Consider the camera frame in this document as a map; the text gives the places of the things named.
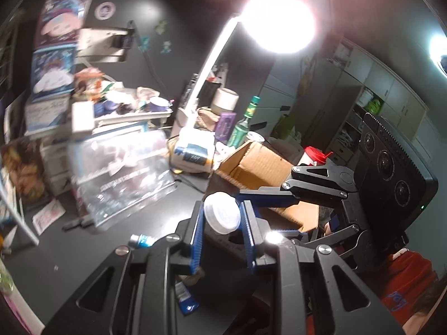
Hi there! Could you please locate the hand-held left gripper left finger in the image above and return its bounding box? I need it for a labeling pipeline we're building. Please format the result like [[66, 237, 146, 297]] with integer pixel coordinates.
[[42, 200, 206, 335]]

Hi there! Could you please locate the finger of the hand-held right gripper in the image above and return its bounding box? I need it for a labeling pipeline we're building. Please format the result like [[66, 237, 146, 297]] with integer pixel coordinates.
[[237, 164, 358, 212], [270, 224, 374, 274]]

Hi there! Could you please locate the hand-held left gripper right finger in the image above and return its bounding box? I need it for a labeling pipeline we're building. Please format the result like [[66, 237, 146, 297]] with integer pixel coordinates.
[[239, 199, 406, 335]]

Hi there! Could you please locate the cardboard box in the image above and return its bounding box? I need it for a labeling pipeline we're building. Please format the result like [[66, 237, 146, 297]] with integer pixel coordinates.
[[213, 140, 320, 233]]

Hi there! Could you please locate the white round lid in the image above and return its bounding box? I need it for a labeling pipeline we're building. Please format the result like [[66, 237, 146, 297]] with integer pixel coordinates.
[[203, 192, 241, 235]]

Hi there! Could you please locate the small blue capped vial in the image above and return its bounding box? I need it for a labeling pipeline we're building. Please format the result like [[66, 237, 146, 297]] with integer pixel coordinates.
[[129, 234, 156, 249]]

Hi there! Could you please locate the blue squeeze tube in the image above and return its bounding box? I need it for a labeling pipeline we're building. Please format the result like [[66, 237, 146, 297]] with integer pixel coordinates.
[[174, 279, 200, 317]]

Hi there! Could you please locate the white cup with red lid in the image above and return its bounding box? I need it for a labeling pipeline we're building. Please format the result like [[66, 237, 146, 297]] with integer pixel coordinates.
[[297, 146, 334, 168]]

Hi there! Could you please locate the green glass bottle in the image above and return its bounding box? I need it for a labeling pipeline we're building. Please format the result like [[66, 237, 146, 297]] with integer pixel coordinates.
[[227, 96, 262, 149]]

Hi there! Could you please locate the green bag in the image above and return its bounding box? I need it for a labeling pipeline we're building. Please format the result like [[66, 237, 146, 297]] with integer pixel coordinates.
[[272, 113, 296, 139]]

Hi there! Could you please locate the purple carton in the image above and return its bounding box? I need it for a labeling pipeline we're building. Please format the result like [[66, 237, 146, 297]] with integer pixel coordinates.
[[217, 113, 238, 141]]

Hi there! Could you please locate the person's red clothing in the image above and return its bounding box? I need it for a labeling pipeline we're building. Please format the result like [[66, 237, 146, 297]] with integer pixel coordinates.
[[379, 248, 439, 329]]

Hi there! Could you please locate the white desk lamp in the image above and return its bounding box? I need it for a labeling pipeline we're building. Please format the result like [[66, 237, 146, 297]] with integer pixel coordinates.
[[169, 0, 317, 176]]

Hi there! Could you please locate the clear plastic zip bag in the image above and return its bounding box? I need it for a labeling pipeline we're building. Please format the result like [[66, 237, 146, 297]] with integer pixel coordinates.
[[67, 131, 177, 234]]

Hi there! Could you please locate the white tape roll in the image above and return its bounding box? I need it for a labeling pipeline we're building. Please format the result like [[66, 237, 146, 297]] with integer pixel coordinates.
[[211, 88, 240, 114]]

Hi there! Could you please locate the black pen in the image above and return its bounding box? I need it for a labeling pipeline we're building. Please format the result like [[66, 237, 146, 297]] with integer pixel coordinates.
[[62, 216, 92, 231]]

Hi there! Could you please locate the purple mug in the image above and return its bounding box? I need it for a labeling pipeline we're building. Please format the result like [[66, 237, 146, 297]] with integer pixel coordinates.
[[148, 97, 174, 113]]

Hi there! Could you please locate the white tray of clutter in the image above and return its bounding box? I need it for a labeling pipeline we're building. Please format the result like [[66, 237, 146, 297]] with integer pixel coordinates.
[[91, 105, 174, 127]]

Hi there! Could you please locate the pink paper sheet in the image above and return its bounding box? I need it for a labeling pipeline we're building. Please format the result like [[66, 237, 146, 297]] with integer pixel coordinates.
[[32, 199, 66, 235]]

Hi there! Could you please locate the white small box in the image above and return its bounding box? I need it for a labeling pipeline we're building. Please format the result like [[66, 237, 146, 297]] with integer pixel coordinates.
[[71, 102, 95, 133]]

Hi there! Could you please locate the food picture poster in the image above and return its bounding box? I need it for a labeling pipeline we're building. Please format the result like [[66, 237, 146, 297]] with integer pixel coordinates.
[[0, 136, 50, 210]]

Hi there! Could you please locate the grey wall cabinet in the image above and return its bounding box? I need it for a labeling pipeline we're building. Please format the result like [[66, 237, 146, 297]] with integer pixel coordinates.
[[262, 37, 431, 168]]

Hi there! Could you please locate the cartoon wall poster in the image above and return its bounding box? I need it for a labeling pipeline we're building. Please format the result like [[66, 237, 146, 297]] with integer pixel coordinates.
[[29, 46, 78, 102], [34, 0, 92, 47]]

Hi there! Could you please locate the round wall sticker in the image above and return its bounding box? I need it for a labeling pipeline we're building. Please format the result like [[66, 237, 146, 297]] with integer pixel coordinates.
[[94, 2, 116, 20]]

